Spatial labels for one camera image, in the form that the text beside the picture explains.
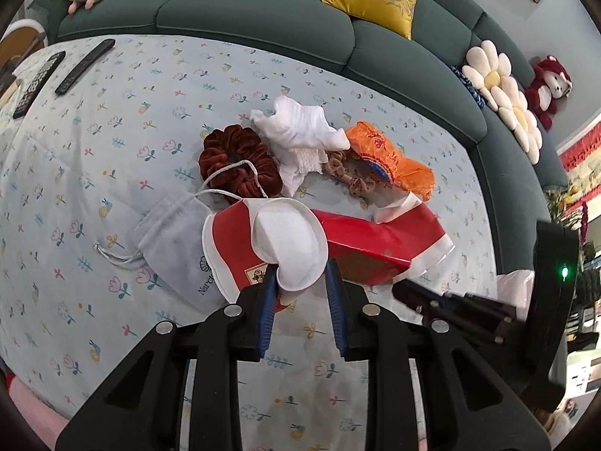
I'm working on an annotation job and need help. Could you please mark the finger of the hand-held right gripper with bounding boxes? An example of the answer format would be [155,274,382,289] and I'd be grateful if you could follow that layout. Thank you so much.
[392,279,517,346]

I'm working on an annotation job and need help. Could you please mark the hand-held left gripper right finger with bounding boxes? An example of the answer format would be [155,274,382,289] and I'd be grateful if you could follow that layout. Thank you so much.
[324,258,550,451]

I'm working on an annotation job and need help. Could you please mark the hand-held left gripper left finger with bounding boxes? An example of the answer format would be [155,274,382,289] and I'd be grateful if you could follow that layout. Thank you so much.
[55,262,282,451]

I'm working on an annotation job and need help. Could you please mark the white fabric storage basket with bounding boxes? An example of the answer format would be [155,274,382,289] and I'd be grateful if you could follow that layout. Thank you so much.
[497,270,536,308]

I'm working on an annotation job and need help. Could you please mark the red paper box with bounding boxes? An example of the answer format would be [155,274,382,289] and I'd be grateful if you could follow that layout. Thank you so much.
[310,192,455,287]

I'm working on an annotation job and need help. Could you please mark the red and white paper cup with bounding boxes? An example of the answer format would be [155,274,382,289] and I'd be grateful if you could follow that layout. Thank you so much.
[202,197,328,313]

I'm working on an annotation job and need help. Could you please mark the grey drawstring pouch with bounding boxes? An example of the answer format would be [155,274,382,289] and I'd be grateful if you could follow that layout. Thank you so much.
[94,160,258,313]

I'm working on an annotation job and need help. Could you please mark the dark red velvet scrunchie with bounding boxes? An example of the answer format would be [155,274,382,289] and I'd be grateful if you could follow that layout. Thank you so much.
[198,124,282,198]

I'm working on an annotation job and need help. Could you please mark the tan scrunchie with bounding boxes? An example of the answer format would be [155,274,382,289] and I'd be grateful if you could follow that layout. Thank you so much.
[326,150,376,198]

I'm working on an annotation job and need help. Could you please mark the white foam net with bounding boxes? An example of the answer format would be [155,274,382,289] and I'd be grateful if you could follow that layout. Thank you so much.
[281,147,329,198]

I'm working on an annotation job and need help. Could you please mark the white flower cushion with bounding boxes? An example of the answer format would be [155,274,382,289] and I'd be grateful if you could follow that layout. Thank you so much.
[493,88,544,166]
[462,40,513,106]

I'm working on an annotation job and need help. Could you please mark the white crumpled tissue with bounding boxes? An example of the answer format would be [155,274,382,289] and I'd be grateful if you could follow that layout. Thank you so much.
[250,96,350,152]

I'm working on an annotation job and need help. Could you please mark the red plush bear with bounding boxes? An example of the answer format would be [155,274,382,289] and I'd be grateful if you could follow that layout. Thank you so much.
[525,55,574,131]

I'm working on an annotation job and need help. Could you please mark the floral light blue tablecloth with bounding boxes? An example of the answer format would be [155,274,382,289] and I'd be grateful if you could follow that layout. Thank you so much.
[0,33,550,451]

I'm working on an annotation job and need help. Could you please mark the pink cloth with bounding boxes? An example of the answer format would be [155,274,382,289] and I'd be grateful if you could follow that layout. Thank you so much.
[7,373,64,435]

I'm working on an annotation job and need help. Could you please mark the teal sofa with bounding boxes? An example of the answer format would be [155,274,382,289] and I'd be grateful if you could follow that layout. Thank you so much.
[28,0,571,273]

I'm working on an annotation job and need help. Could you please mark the slim black remote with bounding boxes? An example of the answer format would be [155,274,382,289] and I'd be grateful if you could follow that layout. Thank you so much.
[55,39,116,96]

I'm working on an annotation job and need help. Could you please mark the black remote with buttons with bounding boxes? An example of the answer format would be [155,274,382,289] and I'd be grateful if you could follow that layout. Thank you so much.
[13,51,66,120]

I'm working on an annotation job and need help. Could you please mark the white round side table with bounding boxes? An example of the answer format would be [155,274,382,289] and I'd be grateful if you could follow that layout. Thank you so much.
[0,19,48,109]

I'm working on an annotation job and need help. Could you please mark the red wall decoration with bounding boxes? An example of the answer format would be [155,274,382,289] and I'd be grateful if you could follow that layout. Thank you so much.
[558,122,601,176]

